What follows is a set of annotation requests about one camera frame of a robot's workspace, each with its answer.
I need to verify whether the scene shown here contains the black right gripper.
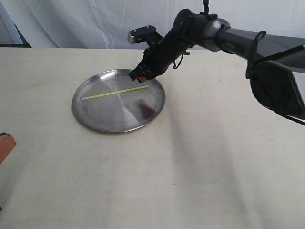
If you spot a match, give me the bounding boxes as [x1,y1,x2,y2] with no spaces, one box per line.
[129,46,167,83]

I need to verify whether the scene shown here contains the thin green straw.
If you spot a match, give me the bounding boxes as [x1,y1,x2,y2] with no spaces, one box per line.
[82,85,149,100]

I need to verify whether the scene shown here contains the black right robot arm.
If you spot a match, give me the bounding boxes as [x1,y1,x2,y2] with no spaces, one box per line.
[128,9,305,121]

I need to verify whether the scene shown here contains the round steel plate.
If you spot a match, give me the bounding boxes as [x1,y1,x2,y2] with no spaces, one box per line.
[71,69,165,134]

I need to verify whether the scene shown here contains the black framed panel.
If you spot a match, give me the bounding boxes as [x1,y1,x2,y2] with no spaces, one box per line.
[0,2,32,49]

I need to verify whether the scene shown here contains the white backdrop cloth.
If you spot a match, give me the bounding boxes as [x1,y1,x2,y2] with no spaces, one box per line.
[0,0,305,49]

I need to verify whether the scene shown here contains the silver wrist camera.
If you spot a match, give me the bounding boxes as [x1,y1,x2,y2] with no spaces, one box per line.
[127,25,163,47]

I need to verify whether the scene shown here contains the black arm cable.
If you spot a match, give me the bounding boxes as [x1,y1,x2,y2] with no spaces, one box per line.
[244,30,267,79]

